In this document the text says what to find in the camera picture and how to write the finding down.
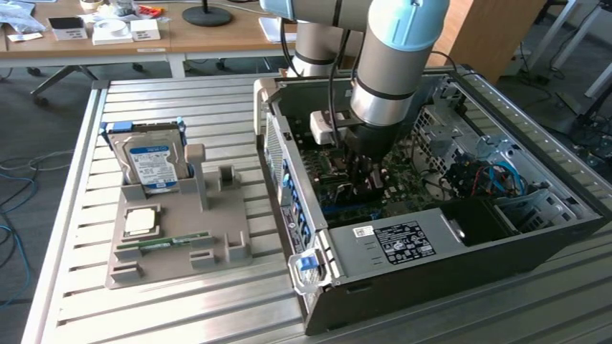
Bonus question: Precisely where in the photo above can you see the blue floor cable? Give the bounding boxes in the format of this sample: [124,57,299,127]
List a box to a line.
[0,175,37,307]

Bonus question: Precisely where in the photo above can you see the green motherboard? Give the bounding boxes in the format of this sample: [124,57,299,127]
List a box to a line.
[296,141,453,230]

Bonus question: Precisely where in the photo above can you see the white paper stack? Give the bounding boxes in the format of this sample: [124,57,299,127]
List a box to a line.
[257,16,297,44]

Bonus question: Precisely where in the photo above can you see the blue wire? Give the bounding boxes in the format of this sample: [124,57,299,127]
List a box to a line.
[485,161,528,197]

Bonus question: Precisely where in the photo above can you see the silver CPU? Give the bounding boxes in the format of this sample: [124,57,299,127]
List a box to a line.
[123,209,159,237]

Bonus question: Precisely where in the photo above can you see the clear plastic bag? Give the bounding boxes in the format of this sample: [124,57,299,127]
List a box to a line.
[0,1,48,34]

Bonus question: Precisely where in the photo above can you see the wooden desk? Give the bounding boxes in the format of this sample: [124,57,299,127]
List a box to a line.
[0,0,173,105]
[169,0,435,78]

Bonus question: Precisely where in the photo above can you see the hard disk blue carrier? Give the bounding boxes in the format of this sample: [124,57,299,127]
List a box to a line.
[99,120,191,196]

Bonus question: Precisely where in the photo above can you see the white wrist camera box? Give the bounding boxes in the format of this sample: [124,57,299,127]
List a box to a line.
[309,110,356,146]

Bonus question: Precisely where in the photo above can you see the grey parts rack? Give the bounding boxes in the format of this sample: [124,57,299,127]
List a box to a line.
[103,143,255,290]

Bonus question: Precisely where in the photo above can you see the black round lamp base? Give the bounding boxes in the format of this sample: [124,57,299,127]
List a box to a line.
[181,0,235,27]

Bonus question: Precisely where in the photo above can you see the green RAM stick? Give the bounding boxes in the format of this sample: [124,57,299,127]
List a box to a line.
[116,231,211,251]

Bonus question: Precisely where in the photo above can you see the white table frame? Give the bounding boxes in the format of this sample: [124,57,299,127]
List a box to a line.
[525,0,612,97]

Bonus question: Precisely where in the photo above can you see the white box with tape roll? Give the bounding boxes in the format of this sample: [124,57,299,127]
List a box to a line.
[89,19,135,46]

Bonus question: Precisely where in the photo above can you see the grey power supply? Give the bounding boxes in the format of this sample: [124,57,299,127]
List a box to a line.
[327,209,469,280]

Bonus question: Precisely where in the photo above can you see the black cable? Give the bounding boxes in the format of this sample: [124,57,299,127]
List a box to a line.
[428,51,479,78]

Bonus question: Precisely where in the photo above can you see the small white label card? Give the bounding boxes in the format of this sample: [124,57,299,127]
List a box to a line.
[5,32,44,43]

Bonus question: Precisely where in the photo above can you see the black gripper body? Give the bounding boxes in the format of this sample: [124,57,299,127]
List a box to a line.
[343,123,401,159]

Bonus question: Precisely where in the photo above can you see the CPU socket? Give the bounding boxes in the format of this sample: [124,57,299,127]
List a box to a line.
[323,148,353,175]

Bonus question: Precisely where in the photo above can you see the grey floor cable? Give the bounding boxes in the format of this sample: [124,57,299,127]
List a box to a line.
[0,150,73,172]

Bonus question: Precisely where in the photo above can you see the black open PC case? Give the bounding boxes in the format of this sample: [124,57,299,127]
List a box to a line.
[252,64,612,336]

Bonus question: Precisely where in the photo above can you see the plain white box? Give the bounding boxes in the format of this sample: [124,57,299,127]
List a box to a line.
[129,19,160,42]

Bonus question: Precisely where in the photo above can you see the green graphics card black fan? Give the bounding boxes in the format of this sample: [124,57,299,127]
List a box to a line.
[331,182,387,209]

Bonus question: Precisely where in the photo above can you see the slanted metal disk bay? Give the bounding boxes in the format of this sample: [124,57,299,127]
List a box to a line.
[492,186,583,236]

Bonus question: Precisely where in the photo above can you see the black and white box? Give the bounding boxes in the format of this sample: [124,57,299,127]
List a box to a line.
[47,16,89,42]

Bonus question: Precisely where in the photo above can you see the perforated metal disk bay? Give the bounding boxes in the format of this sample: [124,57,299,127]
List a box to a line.
[409,103,484,169]

